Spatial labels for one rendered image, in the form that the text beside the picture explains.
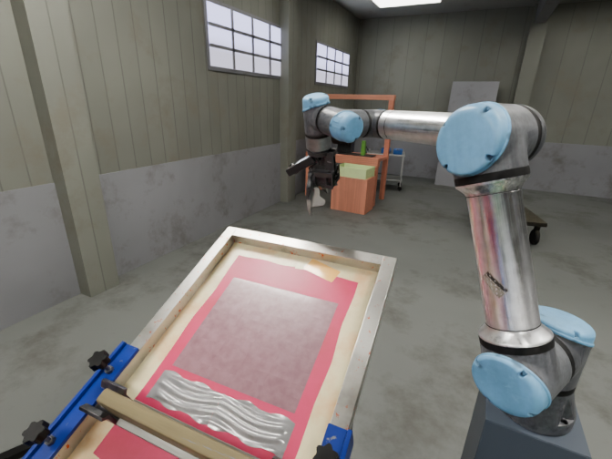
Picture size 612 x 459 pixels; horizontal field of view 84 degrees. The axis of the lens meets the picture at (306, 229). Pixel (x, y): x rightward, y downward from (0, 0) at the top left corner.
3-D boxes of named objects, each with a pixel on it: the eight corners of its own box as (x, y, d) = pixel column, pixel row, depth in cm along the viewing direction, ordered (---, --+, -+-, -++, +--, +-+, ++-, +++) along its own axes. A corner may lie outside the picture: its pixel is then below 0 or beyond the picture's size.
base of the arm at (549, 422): (566, 392, 78) (578, 358, 74) (581, 449, 65) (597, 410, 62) (492, 370, 84) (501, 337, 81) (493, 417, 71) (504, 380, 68)
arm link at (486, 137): (580, 396, 61) (537, 92, 58) (545, 440, 53) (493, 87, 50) (510, 376, 71) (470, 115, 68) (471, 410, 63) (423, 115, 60)
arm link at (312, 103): (313, 101, 88) (295, 96, 93) (316, 142, 94) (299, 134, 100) (337, 95, 91) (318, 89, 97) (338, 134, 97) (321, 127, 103)
